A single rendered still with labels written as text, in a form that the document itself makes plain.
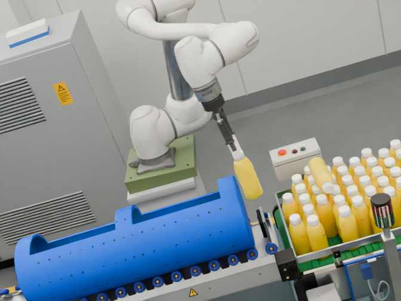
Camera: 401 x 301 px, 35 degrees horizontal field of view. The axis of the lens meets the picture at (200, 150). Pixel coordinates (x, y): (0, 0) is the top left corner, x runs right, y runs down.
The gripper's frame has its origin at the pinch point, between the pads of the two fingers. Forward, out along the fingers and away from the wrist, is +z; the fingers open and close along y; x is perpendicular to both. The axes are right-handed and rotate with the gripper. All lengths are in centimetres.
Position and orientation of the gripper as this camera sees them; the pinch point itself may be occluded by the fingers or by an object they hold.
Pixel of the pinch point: (234, 147)
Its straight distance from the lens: 221.6
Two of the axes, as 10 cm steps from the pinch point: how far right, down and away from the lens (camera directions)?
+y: 0.0, 4.1, -9.1
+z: 4.1, 8.3, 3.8
